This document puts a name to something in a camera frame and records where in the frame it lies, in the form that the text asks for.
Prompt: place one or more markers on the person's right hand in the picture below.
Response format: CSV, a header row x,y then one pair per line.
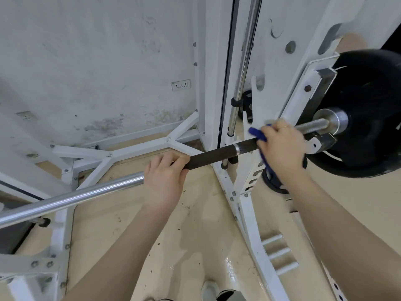
x,y
283,150

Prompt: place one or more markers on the person's left hand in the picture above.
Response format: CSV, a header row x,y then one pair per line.
x,y
163,184

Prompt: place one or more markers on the person's right fingers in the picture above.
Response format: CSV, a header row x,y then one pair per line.
x,y
278,128

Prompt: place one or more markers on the person's left fingers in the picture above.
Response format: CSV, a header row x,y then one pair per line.
x,y
169,159

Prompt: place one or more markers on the blue cleaning cloth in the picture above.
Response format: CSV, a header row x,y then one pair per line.
x,y
255,133

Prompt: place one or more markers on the chrome barbell with black grip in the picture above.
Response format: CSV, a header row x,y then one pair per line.
x,y
94,189

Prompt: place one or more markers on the person's right forearm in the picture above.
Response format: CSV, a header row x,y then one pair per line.
x,y
338,235

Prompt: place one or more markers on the person's left forearm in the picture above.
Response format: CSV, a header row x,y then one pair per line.
x,y
119,253

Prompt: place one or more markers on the small black weight plate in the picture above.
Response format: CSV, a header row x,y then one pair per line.
x,y
272,184
247,104

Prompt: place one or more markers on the black guide rod stopper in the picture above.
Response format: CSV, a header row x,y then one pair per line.
x,y
236,102

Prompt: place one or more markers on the chrome vertical guide rod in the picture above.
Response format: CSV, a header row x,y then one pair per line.
x,y
247,43

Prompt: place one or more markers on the large black weight plate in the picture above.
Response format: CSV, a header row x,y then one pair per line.
x,y
369,90

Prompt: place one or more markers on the white plate storage peg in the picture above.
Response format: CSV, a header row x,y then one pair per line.
x,y
273,239

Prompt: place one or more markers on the white shoe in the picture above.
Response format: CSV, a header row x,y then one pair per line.
x,y
210,291

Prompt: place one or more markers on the chrome peg with black cap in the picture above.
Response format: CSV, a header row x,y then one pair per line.
x,y
42,221

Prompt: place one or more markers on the white bar hook bracket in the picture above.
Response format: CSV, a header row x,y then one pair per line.
x,y
316,145

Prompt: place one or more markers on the white wall socket strip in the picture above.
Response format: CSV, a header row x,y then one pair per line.
x,y
181,85

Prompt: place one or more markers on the white smith machine frame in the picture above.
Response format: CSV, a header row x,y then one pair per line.
x,y
246,216

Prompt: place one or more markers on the small wall socket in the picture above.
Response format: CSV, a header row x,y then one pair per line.
x,y
25,115

